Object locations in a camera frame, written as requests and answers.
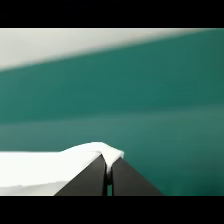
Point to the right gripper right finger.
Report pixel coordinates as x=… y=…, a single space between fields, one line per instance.
x=130 y=181

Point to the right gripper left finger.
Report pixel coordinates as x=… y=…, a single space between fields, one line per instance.
x=89 y=181

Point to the white garment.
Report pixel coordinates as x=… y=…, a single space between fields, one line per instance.
x=36 y=170

